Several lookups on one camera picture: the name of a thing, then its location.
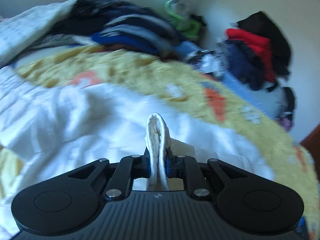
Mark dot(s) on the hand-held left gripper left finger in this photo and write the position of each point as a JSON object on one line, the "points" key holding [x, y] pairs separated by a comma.
{"points": [[147, 167]]}

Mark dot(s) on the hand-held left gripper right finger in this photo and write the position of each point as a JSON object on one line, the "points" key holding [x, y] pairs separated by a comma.
{"points": [[169, 168]]}

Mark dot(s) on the white quilted garment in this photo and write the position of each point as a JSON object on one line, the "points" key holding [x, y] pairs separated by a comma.
{"points": [[82, 120]]}

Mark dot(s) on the pile of dark clothes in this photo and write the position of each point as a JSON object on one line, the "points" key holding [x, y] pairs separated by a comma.
{"points": [[130, 27]]}

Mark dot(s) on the green clothes hanger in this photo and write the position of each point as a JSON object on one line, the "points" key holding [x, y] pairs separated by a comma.
{"points": [[186, 25]]}

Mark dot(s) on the yellow printed blanket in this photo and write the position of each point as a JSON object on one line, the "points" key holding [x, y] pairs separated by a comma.
{"points": [[140, 72]]}

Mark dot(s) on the navy garment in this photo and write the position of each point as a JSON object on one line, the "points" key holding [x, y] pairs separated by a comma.
{"points": [[243, 65]]}

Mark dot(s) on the red jacket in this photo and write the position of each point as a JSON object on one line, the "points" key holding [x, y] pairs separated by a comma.
{"points": [[257, 45]]}

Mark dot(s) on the black garment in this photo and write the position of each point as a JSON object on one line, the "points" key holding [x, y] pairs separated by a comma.
{"points": [[272, 27]]}

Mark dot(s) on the white blanket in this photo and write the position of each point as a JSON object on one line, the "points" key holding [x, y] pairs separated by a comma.
{"points": [[22, 30]]}

